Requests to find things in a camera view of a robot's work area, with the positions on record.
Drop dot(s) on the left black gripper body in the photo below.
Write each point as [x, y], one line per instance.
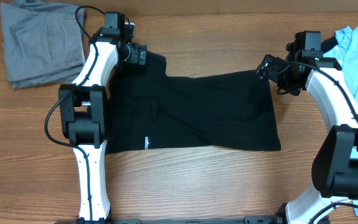
[132, 53]

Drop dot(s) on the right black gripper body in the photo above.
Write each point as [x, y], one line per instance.
[281, 75]

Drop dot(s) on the black polo shirt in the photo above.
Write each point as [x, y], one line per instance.
[150, 110]

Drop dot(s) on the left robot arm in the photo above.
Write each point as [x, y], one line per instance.
[84, 110]

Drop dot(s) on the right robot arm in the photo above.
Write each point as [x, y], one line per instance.
[334, 170]

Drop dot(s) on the folded grey trousers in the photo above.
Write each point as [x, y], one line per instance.
[42, 42]

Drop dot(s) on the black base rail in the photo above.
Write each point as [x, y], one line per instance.
[185, 221]

